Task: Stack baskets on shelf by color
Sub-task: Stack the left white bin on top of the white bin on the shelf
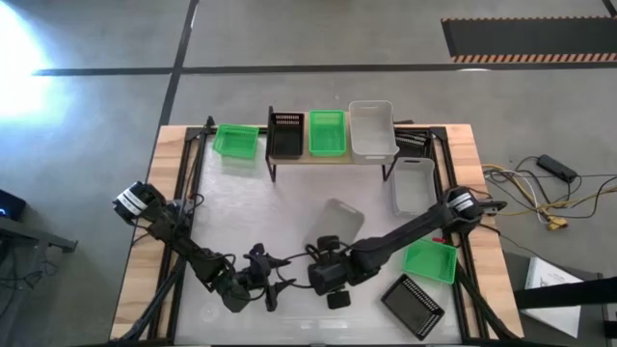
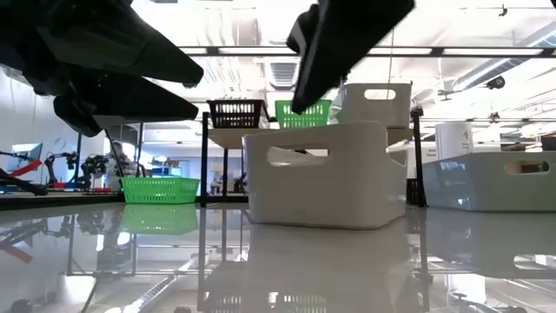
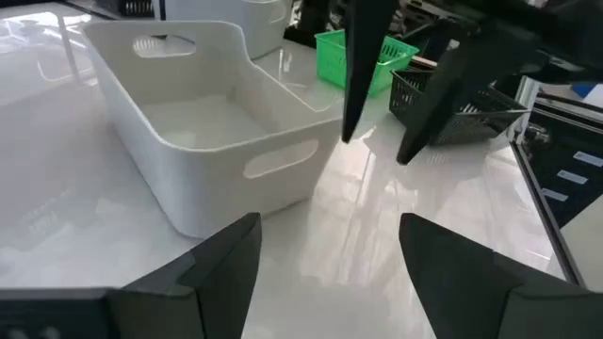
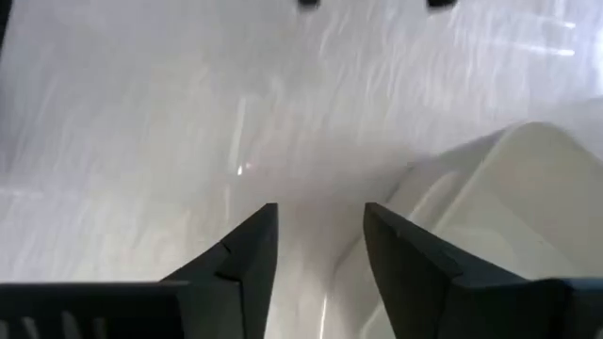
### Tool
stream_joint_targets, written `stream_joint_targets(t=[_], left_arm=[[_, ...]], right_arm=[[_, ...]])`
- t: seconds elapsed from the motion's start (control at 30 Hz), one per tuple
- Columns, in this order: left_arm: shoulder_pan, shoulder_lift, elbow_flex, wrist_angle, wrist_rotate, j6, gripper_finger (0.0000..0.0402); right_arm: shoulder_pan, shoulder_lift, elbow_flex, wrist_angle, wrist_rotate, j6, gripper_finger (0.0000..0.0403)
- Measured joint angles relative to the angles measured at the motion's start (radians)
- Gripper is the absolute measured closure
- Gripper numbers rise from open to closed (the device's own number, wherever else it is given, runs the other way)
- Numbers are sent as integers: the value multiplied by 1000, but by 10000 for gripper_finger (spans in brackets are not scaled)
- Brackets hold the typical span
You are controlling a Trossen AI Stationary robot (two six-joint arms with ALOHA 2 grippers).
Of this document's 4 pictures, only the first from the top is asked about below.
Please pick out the black mat with hazard stripe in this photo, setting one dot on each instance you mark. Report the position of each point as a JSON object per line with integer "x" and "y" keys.
{"x": 530, "y": 38}

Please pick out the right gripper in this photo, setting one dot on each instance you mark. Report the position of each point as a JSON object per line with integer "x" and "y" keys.
{"x": 330, "y": 277}

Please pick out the white glossy table sheet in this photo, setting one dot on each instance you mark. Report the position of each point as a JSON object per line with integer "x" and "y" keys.
{"x": 270, "y": 202}

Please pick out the green plastic basket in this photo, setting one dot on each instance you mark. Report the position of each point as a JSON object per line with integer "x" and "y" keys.
{"x": 235, "y": 142}
{"x": 430, "y": 261}
{"x": 328, "y": 132}

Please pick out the white paper sheet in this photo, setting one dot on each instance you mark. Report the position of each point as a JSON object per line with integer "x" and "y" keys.
{"x": 544, "y": 272}

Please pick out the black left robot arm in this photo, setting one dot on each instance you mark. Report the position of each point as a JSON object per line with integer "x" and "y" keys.
{"x": 193, "y": 250}

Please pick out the black plastic basket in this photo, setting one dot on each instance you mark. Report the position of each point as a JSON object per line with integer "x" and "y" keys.
{"x": 412, "y": 307}
{"x": 287, "y": 137}

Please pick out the black aluminium table frame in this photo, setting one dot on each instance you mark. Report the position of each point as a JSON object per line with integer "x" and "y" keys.
{"x": 161, "y": 318}

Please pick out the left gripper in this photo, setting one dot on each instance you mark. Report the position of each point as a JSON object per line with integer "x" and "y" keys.
{"x": 259, "y": 274}

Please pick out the grey metal stand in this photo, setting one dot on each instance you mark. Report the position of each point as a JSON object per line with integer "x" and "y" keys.
{"x": 29, "y": 233}

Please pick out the small red clip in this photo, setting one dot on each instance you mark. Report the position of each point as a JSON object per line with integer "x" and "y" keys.
{"x": 438, "y": 239}

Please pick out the black device with blue light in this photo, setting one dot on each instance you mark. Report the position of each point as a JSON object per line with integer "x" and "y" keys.
{"x": 12, "y": 205}

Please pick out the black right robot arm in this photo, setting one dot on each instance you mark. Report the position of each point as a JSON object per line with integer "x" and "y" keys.
{"x": 410, "y": 231}

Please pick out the wooden shelf with black legs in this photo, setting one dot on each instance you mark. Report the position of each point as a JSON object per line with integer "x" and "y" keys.
{"x": 332, "y": 160}

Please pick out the black power adapter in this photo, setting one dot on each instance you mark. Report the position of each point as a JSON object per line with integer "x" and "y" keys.
{"x": 556, "y": 168}

